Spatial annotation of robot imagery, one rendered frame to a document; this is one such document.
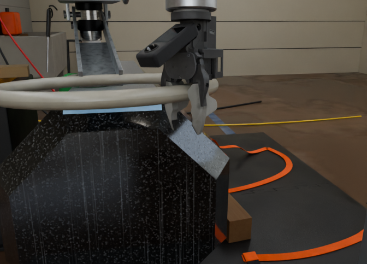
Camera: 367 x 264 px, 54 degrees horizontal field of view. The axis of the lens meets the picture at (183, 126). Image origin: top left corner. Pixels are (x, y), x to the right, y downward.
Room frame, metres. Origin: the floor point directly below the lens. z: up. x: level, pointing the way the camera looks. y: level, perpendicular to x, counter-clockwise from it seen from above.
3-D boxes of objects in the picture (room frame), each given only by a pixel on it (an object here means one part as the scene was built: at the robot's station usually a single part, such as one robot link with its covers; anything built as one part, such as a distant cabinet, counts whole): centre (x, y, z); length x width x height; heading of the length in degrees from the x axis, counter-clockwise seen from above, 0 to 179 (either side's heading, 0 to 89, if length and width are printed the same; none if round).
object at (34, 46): (4.64, 1.88, 0.43); 1.30 x 0.62 x 0.86; 11
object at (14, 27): (4.48, 2.06, 1.00); 0.50 x 0.22 x 0.33; 11
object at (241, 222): (1.64, -0.23, 0.07); 0.30 x 0.12 x 0.12; 18
